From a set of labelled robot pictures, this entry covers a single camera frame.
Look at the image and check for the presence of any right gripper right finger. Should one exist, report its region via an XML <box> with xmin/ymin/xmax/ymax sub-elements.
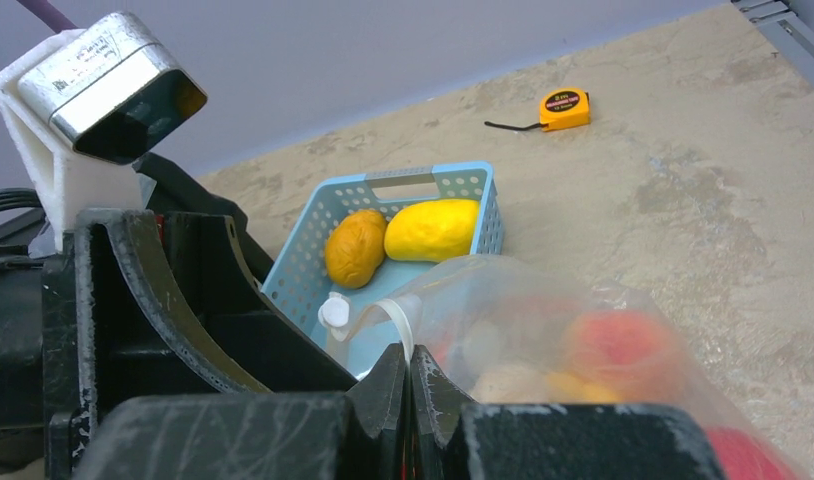
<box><xmin>410</xmin><ymin>346</ymin><xmax>725</xmax><ymax>479</ymax></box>

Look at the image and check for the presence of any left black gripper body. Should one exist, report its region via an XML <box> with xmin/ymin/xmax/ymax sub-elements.
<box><xmin>0</xmin><ymin>230</ymin><xmax>76</xmax><ymax>464</ymax></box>

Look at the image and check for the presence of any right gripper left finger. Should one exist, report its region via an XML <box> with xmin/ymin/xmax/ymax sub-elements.
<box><xmin>73</xmin><ymin>344</ymin><xmax>407</xmax><ymax>479</ymax></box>

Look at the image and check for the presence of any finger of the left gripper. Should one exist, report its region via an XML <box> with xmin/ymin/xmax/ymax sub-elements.
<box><xmin>73</xmin><ymin>209</ymin><xmax>267</xmax><ymax>424</ymax></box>
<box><xmin>161</xmin><ymin>212</ymin><xmax>356</xmax><ymax>392</ymax></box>

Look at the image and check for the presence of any light blue plastic basket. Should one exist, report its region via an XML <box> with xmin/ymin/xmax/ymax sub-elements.
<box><xmin>259</xmin><ymin>160</ymin><xmax>506</xmax><ymax>379</ymax></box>

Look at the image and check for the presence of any clear zip top bag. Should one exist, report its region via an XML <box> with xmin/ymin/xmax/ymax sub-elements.
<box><xmin>318</xmin><ymin>255</ymin><xmax>803</xmax><ymax>479</ymax></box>

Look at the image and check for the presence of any red bell pepper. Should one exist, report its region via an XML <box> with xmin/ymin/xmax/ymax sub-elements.
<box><xmin>562</xmin><ymin>309</ymin><xmax>689</xmax><ymax>402</ymax></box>

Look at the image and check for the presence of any yellow bell pepper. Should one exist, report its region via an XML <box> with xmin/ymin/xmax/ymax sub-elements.
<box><xmin>545</xmin><ymin>372</ymin><xmax>623</xmax><ymax>404</ymax></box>

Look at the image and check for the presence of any red apple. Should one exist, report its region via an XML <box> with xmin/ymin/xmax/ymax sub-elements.
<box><xmin>705</xmin><ymin>427</ymin><xmax>799</xmax><ymax>480</ymax></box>

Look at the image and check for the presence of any yellow lemon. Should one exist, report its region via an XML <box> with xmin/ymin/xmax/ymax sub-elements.
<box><xmin>324</xmin><ymin>210</ymin><xmax>387</xmax><ymax>289</ymax></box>

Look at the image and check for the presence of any black plastic toolbox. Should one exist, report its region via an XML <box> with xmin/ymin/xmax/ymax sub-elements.
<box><xmin>133</xmin><ymin>152</ymin><xmax>274</xmax><ymax>281</ymax></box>

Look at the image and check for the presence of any yellow squash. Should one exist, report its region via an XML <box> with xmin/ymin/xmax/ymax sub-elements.
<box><xmin>384</xmin><ymin>199</ymin><xmax>480</xmax><ymax>263</ymax></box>

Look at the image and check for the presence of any yellow tape measure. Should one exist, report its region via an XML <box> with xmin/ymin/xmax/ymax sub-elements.
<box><xmin>484</xmin><ymin>87</ymin><xmax>591</xmax><ymax>132</ymax></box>

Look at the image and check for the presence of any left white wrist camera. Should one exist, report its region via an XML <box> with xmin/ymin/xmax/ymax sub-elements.
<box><xmin>0</xmin><ymin>11</ymin><xmax>207</xmax><ymax>252</ymax></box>

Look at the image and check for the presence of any aluminium frame rail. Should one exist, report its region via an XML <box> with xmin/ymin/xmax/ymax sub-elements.
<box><xmin>732</xmin><ymin>0</ymin><xmax>814</xmax><ymax>88</ymax></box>

